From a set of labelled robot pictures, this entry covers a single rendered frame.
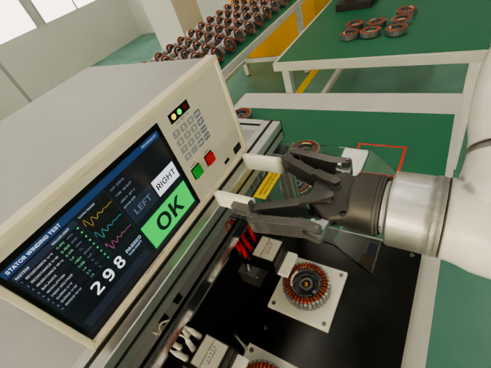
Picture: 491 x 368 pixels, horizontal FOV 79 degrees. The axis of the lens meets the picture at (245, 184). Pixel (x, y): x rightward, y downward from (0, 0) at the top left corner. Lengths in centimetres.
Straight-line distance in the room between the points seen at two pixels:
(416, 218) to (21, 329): 58
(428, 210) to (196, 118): 35
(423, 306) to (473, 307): 89
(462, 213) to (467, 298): 137
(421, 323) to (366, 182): 48
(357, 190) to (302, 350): 46
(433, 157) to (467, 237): 80
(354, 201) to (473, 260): 12
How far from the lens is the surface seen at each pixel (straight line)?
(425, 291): 83
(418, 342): 78
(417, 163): 111
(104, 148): 41
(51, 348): 55
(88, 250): 43
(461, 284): 174
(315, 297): 73
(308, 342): 75
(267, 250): 69
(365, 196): 36
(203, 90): 52
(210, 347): 63
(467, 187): 37
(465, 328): 165
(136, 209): 45
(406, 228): 35
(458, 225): 35
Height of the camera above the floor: 148
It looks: 41 degrees down
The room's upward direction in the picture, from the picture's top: 21 degrees counter-clockwise
